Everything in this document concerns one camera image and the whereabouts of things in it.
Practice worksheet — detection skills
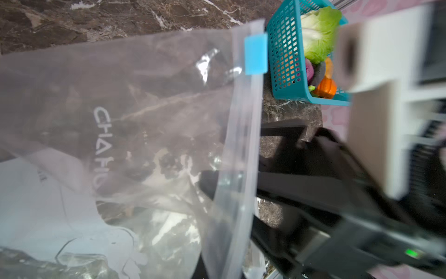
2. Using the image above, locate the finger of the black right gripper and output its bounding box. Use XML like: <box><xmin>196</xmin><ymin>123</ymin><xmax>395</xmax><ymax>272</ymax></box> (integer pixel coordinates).
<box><xmin>260</xmin><ymin>119</ymin><xmax>307</xmax><ymax>138</ymax></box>

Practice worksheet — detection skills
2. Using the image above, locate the purple toy onion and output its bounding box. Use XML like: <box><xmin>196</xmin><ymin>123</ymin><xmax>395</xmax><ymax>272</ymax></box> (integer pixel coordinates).
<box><xmin>305</xmin><ymin>59</ymin><xmax>314</xmax><ymax>85</ymax></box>

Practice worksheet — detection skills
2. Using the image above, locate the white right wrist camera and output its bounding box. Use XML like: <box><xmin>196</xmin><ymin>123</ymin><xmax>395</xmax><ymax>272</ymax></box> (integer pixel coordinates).
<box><xmin>334</xmin><ymin>1</ymin><xmax>446</xmax><ymax>200</ymax></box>

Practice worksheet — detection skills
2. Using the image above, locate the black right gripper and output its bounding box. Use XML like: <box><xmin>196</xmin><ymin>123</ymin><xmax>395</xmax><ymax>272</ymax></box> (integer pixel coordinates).
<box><xmin>199</xmin><ymin>129</ymin><xmax>446</xmax><ymax>279</ymax></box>

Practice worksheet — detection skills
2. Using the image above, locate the toy carrot with leaves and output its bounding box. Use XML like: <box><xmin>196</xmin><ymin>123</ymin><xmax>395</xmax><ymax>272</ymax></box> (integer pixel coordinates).
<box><xmin>308</xmin><ymin>62</ymin><xmax>326</xmax><ymax>92</ymax></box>

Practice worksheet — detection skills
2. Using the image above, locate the orange toy bread roll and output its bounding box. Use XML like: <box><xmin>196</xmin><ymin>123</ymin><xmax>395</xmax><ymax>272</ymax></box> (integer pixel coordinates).
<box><xmin>325</xmin><ymin>57</ymin><xmax>333</xmax><ymax>79</ymax></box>

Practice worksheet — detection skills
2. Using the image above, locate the green toy cabbage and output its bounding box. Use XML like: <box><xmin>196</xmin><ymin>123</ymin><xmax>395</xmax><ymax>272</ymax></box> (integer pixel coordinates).
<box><xmin>300</xmin><ymin>7</ymin><xmax>342</xmax><ymax>65</ymax></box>

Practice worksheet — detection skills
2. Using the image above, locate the teal plastic basket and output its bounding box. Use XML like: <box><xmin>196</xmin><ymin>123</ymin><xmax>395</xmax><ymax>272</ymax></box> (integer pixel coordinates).
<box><xmin>267</xmin><ymin>1</ymin><xmax>349</xmax><ymax>106</ymax></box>

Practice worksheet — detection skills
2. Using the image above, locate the orange toy pumpkin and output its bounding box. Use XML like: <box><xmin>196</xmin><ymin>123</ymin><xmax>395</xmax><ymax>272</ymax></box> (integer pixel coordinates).
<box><xmin>311</xmin><ymin>77</ymin><xmax>338</xmax><ymax>100</ymax></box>

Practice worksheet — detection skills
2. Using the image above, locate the clear zip top bag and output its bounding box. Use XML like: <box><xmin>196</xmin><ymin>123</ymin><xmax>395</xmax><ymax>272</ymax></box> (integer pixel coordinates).
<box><xmin>1</xmin><ymin>19</ymin><xmax>267</xmax><ymax>279</ymax></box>

